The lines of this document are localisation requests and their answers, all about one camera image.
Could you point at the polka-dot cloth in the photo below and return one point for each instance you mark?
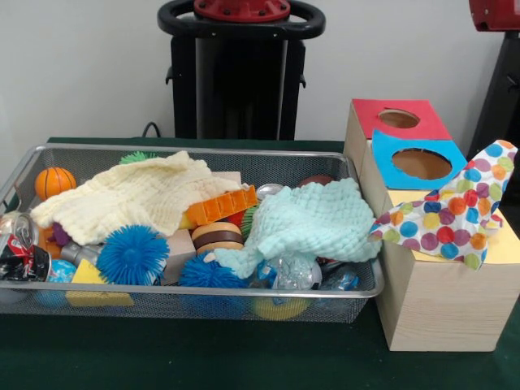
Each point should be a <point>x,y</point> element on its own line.
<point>447,223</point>

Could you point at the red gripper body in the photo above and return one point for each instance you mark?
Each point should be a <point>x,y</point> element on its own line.
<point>495,12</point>

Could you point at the shallow mesh bin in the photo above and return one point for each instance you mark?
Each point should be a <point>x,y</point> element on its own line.
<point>284,170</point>

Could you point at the cream waffle cloth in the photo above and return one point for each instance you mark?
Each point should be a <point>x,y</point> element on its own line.
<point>122,191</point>

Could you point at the toy burger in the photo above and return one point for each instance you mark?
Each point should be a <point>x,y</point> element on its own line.
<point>217,237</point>

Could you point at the orange toy basketball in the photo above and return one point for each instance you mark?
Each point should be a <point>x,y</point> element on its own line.
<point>55,183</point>

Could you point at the crushed soda can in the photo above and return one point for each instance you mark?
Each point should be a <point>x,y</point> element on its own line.
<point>20,252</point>

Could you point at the dark green table cloth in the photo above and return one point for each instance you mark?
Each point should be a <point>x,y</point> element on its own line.
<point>243,357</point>

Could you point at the blue spiky ball with eyes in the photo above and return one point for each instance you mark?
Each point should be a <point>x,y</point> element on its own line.
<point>132,256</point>

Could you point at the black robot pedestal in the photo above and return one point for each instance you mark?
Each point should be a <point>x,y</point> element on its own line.
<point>239,81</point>

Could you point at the green spiky ball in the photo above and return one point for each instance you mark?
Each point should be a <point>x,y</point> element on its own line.
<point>134,156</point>

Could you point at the wooden three-hole box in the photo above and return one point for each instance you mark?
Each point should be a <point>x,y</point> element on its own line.
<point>443,304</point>

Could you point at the mint green waffle cloth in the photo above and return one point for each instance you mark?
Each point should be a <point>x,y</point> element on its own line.
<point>317,219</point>

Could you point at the yellow foam wedge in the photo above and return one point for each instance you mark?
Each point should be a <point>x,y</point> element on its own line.
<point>87,274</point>

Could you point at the orange plastic toy block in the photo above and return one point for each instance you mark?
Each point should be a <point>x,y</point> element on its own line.
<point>223,205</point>

